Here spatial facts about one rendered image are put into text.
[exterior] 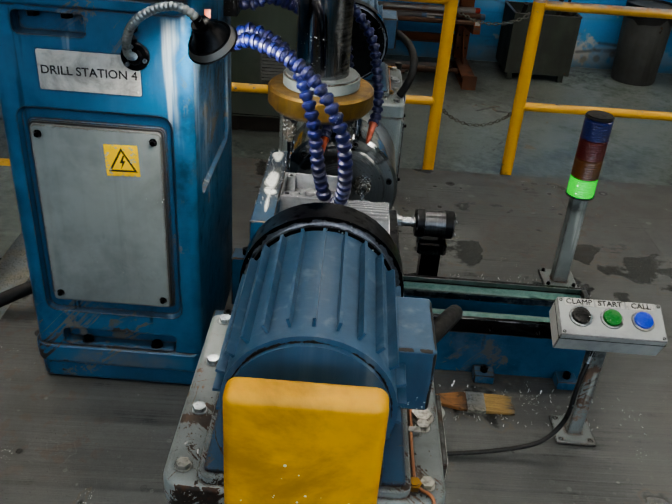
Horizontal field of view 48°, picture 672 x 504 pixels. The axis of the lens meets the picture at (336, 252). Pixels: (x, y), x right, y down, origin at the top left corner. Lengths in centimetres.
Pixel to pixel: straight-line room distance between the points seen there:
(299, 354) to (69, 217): 71
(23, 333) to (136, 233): 45
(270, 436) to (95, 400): 85
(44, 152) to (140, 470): 53
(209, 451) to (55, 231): 62
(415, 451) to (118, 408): 71
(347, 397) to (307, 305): 12
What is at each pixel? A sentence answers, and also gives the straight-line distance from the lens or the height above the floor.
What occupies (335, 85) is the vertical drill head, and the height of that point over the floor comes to 135.
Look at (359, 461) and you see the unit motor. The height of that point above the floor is 129.
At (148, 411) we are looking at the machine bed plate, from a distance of 139.
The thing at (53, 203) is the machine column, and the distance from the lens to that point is 128.
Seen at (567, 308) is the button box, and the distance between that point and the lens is 126.
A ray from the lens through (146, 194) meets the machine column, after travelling 122.
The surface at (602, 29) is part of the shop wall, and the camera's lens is 672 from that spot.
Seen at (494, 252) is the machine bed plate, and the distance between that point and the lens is 193.
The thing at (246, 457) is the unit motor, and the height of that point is 129.
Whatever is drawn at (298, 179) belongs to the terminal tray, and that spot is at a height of 113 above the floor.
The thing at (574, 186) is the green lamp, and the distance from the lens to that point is 173.
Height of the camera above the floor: 174
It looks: 31 degrees down
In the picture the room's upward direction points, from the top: 4 degrees clockwise
